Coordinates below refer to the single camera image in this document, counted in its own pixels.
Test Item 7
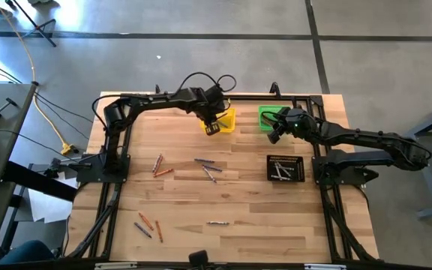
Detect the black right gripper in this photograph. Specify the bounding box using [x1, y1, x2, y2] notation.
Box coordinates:
[267, 107, 317, 145]

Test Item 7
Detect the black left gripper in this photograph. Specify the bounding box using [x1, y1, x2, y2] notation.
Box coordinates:
[190, 84, 227, 137]

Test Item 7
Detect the yellow plastic basket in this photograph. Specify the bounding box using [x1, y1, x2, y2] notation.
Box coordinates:
[199, 105, 237, 134]

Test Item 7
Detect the green plastic basket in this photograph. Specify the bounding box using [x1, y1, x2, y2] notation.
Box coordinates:
[258, 105, 292, 132]

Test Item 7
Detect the black plastic basket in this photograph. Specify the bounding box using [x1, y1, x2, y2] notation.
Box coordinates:
[266, 154, 306, 183]

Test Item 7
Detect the grey metal table leg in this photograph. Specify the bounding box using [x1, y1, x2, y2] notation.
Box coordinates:
[388, 95, 432, 221]

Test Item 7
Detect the black handheld device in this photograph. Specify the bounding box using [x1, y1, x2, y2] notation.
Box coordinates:
[188, 250, 212, 270]

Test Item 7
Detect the black crossbeam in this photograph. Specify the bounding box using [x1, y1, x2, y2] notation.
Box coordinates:
[1, 160, 79, 203]

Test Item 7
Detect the white paper sheet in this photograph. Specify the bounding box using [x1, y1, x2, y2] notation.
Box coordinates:
[27, 187, 75, 224]

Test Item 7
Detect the black tripod stand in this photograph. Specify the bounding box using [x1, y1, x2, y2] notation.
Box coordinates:
[5, 0, 58, 48]

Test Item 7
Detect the grey side table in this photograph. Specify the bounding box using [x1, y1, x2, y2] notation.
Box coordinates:
[0, 82, 39, 263]

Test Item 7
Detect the person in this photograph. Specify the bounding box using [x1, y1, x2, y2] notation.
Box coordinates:
[0, 239, 56, 266]

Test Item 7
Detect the black aluminium table frame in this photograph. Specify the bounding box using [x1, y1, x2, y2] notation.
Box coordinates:
[64, 81, 381, 263]

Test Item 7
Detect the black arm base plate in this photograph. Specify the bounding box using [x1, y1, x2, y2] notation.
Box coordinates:
[76, 154, 131, 185]
[311, 153, 380, 187]

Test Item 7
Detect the silver edge bracket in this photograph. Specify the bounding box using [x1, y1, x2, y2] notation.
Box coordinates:
[304, 263, 347, 270]
[94, 262, 138, 270]

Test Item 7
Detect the black floor cable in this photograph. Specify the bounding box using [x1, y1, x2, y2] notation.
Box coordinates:
[0, 55, 96, 142]

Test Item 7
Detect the yellow extension cord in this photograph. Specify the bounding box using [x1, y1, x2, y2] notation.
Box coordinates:
[0, 0, 77, 157]

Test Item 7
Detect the black clamp mount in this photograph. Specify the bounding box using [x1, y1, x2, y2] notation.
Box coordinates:
[43, 157, 93, 179]

